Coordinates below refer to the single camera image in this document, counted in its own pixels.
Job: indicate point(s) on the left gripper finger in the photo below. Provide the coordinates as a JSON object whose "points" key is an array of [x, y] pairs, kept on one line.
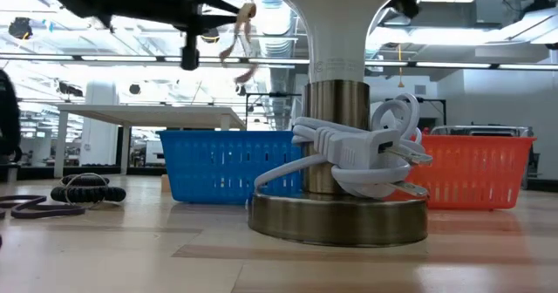
{"points": [[218, 21], [220, 4]]}

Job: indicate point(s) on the wide tan rubber band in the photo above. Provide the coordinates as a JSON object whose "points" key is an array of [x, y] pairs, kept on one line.
{"points": [[248, 10]]}

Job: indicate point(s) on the blue plastic basket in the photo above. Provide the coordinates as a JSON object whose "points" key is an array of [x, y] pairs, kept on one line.
{"points": [[209, 166]]}

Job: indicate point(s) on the thin dark rubber band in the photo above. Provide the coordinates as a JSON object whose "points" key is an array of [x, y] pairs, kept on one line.
{"points": [[43, 210]]}

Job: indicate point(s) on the orange plastic basket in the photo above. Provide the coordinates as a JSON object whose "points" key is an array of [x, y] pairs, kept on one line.
{"points": [[471, 171]]}

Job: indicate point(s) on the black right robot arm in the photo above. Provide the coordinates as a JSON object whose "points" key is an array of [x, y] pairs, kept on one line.
{"points": [[405, 3]]}

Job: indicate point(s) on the black round ceiling device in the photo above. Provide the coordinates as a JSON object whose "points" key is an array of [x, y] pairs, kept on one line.
{"points": [[211, 36], [19, 28]]}

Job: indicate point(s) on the silver ceiling duct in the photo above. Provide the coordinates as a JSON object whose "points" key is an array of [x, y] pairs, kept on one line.
{"points": [[279, 40]]}

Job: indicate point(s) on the black background metal frame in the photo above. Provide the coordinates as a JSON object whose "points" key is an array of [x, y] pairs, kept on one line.
{"points": [[272, 94]]}

